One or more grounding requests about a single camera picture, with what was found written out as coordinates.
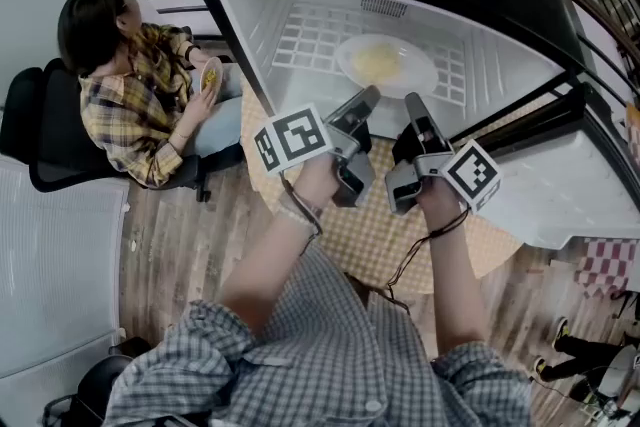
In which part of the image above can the black office chair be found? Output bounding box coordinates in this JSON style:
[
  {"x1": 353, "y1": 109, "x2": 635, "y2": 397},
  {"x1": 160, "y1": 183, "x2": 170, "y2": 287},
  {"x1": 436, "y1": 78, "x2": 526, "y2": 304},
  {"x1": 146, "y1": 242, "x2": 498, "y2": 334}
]
[{"x1": 0, "y1": 56, "x2": 247, "y2": 204}]

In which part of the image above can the white wire fridge shelf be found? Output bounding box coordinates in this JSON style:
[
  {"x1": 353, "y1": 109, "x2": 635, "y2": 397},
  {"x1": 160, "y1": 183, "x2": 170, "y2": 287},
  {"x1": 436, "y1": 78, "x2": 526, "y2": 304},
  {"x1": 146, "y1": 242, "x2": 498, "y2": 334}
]
[{"x1": 271, "y1": 2, "x2": 468, "y2": 103}]

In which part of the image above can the white wrist bracelet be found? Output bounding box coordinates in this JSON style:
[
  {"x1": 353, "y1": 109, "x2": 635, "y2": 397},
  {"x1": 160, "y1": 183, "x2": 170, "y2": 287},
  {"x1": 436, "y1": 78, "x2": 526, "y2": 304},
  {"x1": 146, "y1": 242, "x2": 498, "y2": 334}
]
[{"x1": 275, "y1": 190, "x2": 325, "y2": 238}]

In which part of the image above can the yellow noodle food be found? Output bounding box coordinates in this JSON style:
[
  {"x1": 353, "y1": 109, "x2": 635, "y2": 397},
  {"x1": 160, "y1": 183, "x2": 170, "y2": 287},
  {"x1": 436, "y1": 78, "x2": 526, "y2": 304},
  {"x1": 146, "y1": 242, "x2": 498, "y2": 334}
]
[{"x1": 350, "y1": 41, "x2": 403, "y2": 81}]

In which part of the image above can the grey checked shirt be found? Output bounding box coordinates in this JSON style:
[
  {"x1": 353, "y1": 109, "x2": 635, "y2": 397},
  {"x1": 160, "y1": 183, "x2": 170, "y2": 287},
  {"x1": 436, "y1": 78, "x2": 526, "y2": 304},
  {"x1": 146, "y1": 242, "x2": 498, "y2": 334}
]
[{"x1": 101, "y1": 241, "x2": 534, "y2": 427}]

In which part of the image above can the person's right hand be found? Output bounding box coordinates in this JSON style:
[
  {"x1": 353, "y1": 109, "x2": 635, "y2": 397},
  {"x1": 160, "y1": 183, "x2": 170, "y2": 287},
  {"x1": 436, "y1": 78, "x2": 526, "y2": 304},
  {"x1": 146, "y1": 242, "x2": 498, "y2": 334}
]
[{"x1": 416, "y1": 178, "x2": 467, "y2": 230}]

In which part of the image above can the person's left hand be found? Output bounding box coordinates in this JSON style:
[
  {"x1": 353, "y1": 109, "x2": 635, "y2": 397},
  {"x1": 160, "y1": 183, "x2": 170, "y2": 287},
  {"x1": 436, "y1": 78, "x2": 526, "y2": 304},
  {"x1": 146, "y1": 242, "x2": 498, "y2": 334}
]
[{"x1": 292, "y1": 153, "x2": 342, "y2": 214}]

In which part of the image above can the white ribbed cabinet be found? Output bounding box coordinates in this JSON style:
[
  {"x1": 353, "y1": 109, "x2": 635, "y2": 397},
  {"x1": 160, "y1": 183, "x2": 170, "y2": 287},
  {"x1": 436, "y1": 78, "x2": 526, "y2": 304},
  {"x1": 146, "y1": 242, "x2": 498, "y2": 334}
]
[{"x1": 0, "y1": 153, "x2": 132, "y2": 382}]

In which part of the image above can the black round stool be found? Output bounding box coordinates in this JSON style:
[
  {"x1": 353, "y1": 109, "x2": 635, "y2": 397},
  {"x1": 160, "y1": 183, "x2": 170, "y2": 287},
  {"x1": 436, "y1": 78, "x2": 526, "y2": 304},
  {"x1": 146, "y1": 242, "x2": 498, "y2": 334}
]
[{"x1": 73, "y1": 353, "x2": 137, "y2": 417}]

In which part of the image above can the white bowl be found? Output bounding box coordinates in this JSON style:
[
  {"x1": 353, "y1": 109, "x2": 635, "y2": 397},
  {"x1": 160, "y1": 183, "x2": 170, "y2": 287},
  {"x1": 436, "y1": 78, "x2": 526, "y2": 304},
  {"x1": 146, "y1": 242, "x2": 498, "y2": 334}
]
[{"x1": 199, "y1": 55, "x2": 224, "y2": 97}]

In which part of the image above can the person's left forearm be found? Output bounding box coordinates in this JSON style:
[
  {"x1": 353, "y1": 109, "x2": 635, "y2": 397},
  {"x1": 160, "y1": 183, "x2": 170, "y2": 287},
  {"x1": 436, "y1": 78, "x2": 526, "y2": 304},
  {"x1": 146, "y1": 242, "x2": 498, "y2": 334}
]
[{"x1": 219, "y1": 208, "x2": 327, "y2": 337}]

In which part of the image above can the white round plate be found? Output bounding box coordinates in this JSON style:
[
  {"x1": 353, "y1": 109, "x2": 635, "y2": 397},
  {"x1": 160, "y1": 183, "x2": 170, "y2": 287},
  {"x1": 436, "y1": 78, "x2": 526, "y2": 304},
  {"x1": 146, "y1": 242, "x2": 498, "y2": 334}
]
[{"x1": 334, "y1": 33, "x2": 440, "y2": 101}]

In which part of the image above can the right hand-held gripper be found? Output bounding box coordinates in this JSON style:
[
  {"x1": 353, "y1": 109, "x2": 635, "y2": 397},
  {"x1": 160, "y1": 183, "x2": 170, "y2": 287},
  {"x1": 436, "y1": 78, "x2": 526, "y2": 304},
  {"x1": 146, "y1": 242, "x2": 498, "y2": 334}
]
[{"x1": 384, "y1": 91, "x2": 503, "y2": 217}]

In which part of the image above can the red checked tablecloth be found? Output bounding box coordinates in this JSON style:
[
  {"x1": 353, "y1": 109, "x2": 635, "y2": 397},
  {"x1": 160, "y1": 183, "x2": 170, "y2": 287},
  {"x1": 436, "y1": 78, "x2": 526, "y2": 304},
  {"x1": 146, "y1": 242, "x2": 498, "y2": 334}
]
[{"x1": 574, "y1": 236, "x2": 639, "y2": 301}]

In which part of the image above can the person's right forearm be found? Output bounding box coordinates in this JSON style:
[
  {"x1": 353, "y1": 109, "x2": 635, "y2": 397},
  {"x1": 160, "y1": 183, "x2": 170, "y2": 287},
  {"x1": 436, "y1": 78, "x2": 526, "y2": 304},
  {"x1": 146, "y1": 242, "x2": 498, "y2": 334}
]
[{"x1": 426, "y1": 214, "x2": 492, "y2": 360}]

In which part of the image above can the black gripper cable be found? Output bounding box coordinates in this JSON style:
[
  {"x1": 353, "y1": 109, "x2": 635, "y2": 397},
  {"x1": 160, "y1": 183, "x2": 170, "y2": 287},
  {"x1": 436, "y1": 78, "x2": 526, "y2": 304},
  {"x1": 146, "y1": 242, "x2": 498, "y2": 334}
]
[{"x1": 385, "y1": 206, "x2": 472, "y2": 314}]

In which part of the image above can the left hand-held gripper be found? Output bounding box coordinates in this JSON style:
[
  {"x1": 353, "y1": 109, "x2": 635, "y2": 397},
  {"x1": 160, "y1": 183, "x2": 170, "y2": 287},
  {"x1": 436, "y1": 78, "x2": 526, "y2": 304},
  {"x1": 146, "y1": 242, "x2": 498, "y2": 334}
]
[{"x1": 253, "y1": 84, "x2": 383, "y2": 209}]

